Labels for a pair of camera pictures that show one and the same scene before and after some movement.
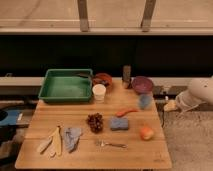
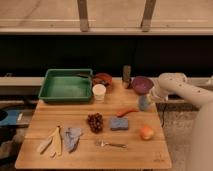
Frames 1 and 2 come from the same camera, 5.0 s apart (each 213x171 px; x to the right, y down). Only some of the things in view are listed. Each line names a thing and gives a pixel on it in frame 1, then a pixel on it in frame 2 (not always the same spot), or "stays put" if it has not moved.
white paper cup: x=99 y=91 stays put
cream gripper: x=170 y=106 -> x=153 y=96
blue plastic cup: x=144 y=101 stays put
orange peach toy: x=146 y=133 stays put
